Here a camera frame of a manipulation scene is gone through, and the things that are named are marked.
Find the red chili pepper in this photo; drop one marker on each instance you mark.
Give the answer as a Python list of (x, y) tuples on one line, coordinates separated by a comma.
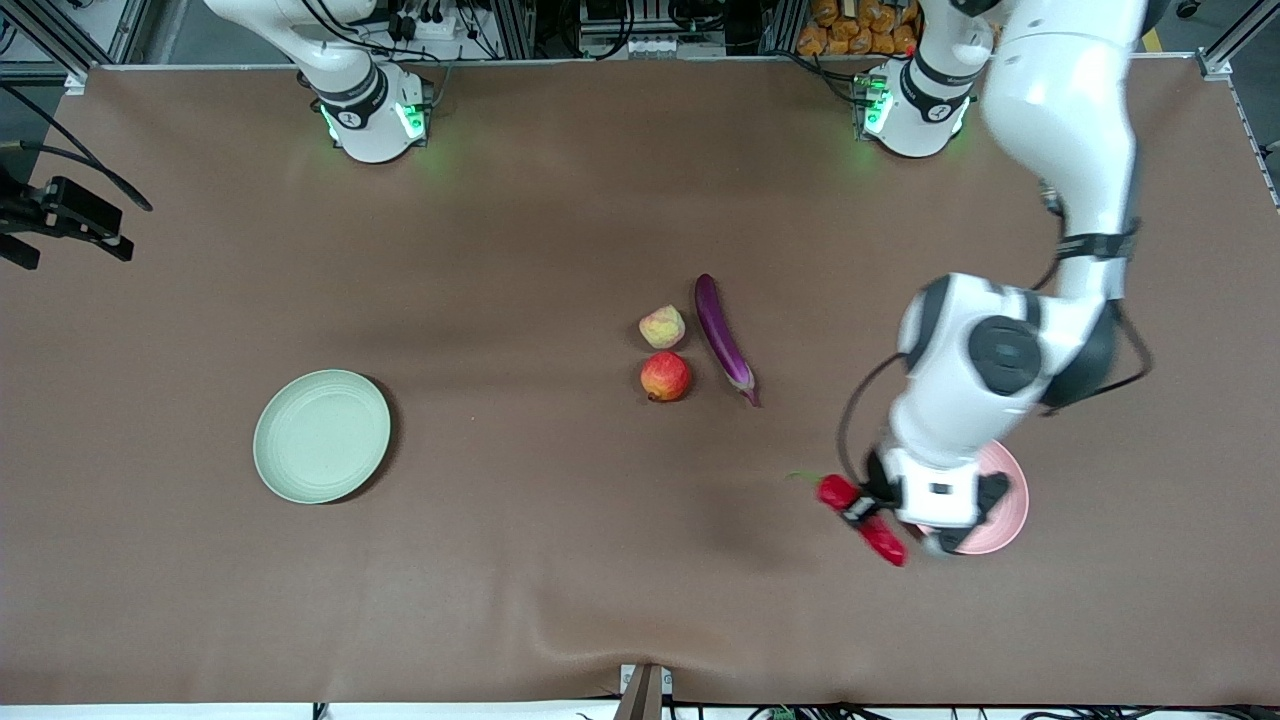
[(885, 540)]

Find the grey metal table bracket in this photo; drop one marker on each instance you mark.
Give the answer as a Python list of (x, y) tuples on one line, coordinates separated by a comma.
[(645, 690)]

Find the orange bags pile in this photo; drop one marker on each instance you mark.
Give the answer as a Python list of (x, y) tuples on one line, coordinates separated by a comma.
[(850, 30)]

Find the pink round plate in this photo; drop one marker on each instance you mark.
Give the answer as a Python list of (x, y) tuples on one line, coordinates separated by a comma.
[(1018, 505)]

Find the long purple eggplant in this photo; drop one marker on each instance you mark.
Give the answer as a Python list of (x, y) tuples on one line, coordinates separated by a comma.
[(718, 330)]

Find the white power strip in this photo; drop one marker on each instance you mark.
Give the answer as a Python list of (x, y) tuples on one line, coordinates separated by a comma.
[(655, 45)]

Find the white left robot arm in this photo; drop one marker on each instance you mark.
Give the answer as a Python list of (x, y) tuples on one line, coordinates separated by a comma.
[(1060, 100)]

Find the pale green round plate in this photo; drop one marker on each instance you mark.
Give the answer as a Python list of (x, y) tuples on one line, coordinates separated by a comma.
[(320, 437)]

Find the red apple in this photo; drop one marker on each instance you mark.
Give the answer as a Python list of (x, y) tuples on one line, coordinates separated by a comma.
[(665, 377)]

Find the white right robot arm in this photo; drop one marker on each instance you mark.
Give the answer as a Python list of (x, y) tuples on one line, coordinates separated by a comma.
[(370, 120)]

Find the aluminium frame post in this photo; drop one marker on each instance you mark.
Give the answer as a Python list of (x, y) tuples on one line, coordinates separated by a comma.
[(1218, 62), (55, 45)]

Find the yellow-green peach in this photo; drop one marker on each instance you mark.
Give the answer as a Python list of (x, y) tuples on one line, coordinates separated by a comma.
[(662, 327)]

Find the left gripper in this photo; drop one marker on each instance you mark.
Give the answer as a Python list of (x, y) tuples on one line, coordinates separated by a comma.
[(878, 482)]

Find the brown tablecloth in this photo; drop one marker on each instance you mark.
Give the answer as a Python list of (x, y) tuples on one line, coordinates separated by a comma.
[(500, 550)]

